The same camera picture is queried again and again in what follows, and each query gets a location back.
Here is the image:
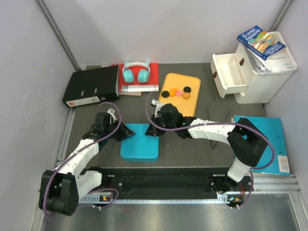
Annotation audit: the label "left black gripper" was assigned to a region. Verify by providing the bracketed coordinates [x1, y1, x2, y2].
[105, 117, 135, 142]

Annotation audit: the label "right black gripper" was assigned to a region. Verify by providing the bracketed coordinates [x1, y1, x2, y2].
[146, 113, 177, 137]

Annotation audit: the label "blue tin lid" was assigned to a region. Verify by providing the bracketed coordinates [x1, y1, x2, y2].
[120, 123, 159, 158]

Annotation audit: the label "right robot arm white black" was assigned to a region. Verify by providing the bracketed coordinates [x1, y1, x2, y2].
[145, 100, 269, 191]

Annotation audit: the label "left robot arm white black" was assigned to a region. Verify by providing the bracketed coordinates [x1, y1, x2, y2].
[39, 108, 135, 217]

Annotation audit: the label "blue cookie tin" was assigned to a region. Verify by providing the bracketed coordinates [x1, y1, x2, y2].
[121, 156, 158, 162]

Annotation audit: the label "black cookie left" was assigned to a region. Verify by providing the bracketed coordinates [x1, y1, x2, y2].
[161, 90, 169, 98]

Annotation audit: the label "black cookie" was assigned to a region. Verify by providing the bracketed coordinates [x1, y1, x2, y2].
[183, 86, 191, 93]
[161, 90, 169, 98]

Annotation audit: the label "orange flower cookie top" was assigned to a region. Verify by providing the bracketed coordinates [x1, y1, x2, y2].
[169, 88, 178, 97]

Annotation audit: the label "orange flower cookie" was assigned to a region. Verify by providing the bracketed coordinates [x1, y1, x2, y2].
[169, 88, 178, 97]
[182, 92, 191, 99]

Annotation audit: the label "red book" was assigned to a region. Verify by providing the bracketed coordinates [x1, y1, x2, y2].
[119, 63, 159, 94]

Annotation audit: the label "pink cookie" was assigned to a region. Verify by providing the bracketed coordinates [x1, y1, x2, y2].
[176, 90, 182, 96]

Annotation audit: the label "orange flower cookie right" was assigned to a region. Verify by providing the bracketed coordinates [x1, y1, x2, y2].
[182, 92, 191, 99]

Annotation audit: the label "yellow tray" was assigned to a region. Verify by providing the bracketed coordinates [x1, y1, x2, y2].
[159, 73, 201, 116]

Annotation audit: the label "black cookie right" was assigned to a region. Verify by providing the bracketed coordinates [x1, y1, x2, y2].
[183, 86, 191, 93]

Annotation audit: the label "teal cat ear headphones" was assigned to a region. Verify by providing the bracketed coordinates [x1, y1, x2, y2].
[122, 61, 151, 83]

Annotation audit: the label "white drawer cabinet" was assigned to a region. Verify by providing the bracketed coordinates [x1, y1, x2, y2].
[211, 32, 297, 104]

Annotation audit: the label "blue folder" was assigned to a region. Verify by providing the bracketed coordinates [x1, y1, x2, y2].
[232, 115, 291, 177]

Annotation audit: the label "silver foil packet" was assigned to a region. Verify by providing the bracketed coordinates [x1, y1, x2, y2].
[244, 47, 270, 75]

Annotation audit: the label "blue paperback book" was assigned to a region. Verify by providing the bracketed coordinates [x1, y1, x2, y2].
[237, 26, 286, 61]

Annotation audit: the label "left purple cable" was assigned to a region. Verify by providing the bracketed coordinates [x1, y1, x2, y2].
[43, 102, 122, 217]

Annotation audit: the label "purple cable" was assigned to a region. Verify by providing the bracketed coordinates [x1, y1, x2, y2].
[146, 90, 275, 209]
[43, 102, 122, 217]

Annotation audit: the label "black ring binder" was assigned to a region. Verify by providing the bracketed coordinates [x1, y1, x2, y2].
[63, 65, 119, 107]

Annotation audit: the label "grey cable duct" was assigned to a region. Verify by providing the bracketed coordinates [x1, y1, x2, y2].
[77, 193, 231, 205]

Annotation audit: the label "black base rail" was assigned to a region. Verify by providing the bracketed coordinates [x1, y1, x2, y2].
[86, 167, 252, 193]

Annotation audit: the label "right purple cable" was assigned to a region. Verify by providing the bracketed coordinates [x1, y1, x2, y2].
[146, 90, 275, 209]

